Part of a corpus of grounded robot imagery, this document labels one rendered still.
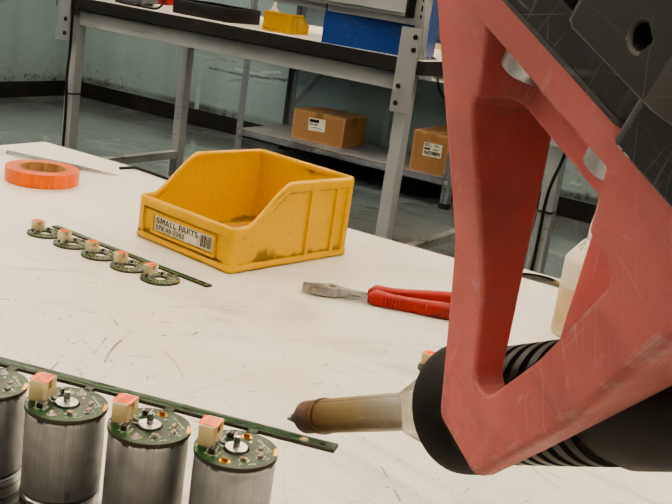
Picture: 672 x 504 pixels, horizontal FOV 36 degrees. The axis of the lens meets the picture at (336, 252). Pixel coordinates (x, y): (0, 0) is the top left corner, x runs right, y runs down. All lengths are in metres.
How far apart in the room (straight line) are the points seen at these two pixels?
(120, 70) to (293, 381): 5.86
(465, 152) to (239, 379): 0.37
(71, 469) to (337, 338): 0.29
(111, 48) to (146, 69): 0.29
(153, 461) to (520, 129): 0.19
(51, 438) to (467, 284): 0.18
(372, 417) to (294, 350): 0.35
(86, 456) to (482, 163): 0.20
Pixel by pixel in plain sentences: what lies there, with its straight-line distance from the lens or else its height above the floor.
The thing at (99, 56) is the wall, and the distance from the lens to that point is 6.47.
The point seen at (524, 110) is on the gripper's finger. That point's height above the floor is 0.94.
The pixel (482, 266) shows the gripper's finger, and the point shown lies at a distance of 0.16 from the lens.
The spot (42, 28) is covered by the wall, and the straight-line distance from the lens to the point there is 6.37.
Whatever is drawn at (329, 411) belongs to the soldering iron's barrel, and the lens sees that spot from 0.23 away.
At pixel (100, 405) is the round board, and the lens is 0.33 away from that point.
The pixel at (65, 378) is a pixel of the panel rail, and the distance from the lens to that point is 0.35.
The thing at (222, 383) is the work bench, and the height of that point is 0.75.
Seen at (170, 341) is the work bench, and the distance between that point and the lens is 0.56.
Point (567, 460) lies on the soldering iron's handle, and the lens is 0.17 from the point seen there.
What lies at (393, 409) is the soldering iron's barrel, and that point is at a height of 0.87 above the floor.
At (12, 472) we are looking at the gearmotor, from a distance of 0.35.
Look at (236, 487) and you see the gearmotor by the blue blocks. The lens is 0.30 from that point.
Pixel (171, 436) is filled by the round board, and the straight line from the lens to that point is 0.31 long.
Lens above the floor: 0.95
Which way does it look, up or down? 15 degrees down
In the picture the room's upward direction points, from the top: 8 degrees clockwise
